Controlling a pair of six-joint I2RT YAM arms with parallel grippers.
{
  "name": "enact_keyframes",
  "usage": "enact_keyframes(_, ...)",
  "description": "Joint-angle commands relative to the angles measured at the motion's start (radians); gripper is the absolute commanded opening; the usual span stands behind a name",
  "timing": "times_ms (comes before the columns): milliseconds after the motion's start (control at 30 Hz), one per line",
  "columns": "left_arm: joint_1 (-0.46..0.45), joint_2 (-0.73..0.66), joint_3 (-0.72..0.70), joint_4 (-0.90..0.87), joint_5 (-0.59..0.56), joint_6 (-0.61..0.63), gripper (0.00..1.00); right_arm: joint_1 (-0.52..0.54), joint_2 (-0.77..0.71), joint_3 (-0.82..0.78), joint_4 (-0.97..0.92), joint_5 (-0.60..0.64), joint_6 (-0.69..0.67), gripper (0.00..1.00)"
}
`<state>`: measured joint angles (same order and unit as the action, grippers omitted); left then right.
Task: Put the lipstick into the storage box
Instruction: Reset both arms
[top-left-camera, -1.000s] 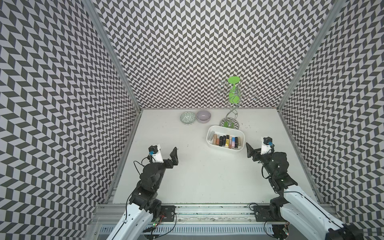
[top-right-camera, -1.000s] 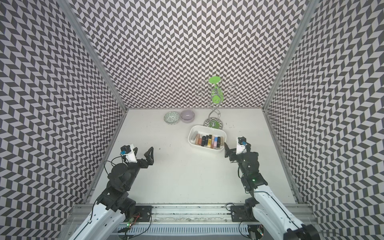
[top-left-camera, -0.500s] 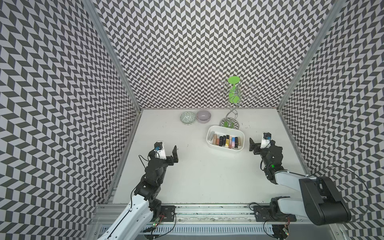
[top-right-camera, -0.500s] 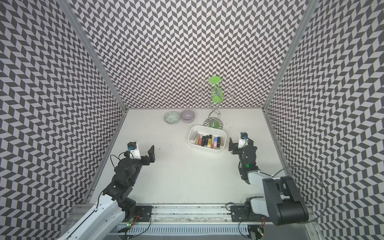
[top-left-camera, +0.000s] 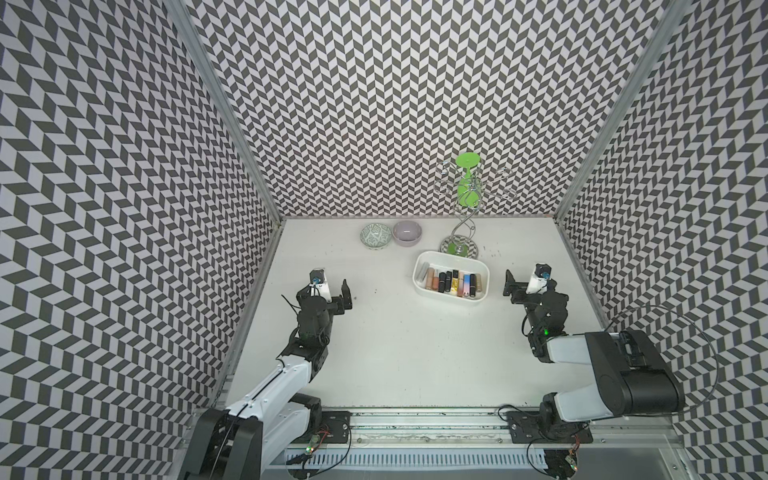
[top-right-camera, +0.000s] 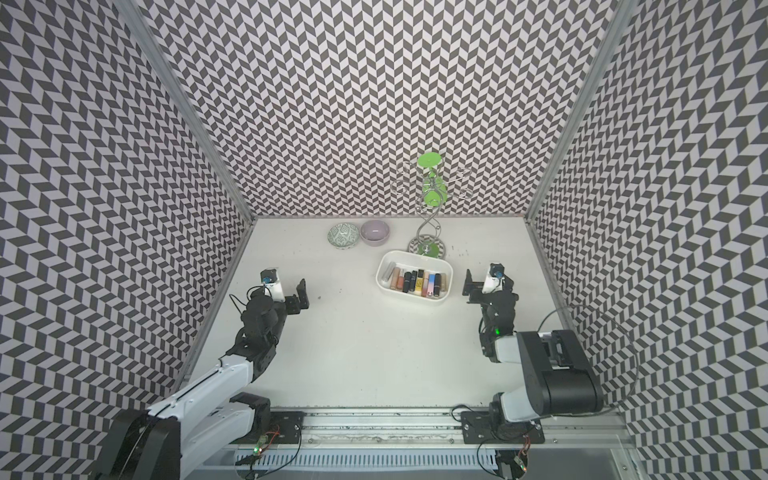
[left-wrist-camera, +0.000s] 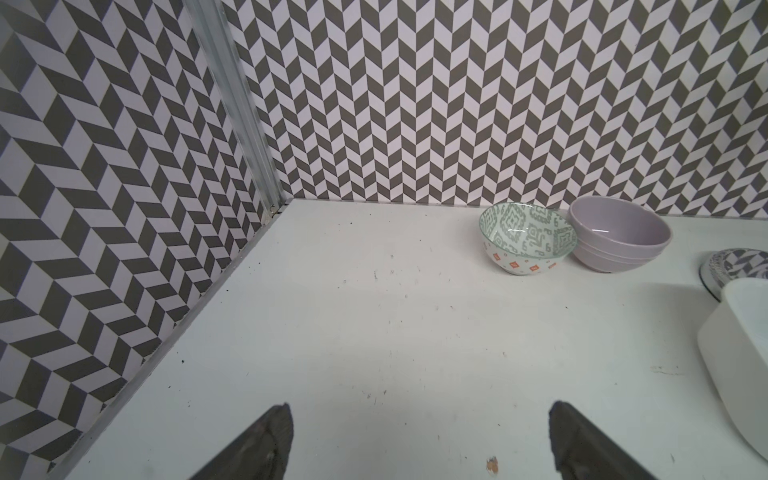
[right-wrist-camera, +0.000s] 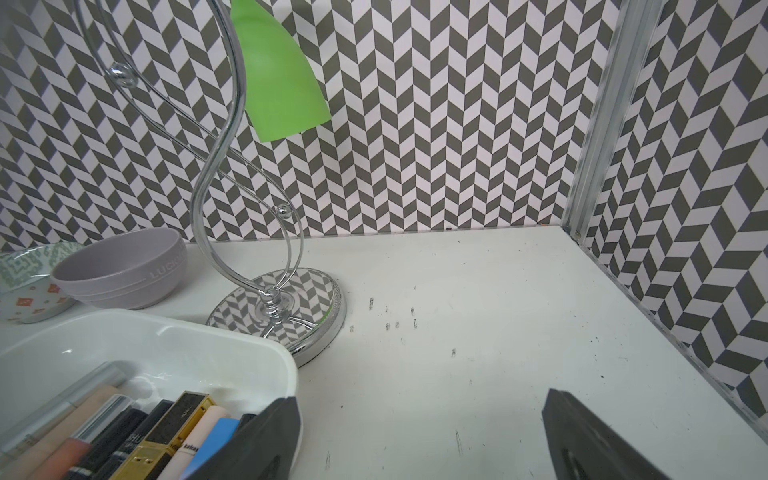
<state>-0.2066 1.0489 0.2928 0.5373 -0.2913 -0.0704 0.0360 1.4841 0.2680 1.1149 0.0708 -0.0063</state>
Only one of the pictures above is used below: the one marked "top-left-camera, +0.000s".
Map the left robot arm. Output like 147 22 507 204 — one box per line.
175 269 353 479

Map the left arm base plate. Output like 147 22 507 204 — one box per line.
287 410 351 448

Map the white storage box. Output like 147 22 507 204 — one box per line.
411 251 490 306

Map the gold black lipstick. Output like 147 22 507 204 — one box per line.
450 269 459 296

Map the aluminium front rail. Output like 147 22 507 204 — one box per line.
319 407 683 454

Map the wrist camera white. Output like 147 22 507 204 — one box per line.
526 263 552 294
309 268 332 302

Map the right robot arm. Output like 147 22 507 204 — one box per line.
503 264 686 427

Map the green patterned bowl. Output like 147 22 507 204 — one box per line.
359 222 392 250

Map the purple bowl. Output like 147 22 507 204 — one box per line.
392 220 423 247

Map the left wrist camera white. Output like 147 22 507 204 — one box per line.
309 268 332 302

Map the peach lipstick tube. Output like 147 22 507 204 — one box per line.
424 268 434 290

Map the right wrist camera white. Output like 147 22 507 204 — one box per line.
526 263 552 294

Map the chrome jewelry stand green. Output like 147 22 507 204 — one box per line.
438 152 511 259

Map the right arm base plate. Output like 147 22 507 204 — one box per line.
501 410 594 445

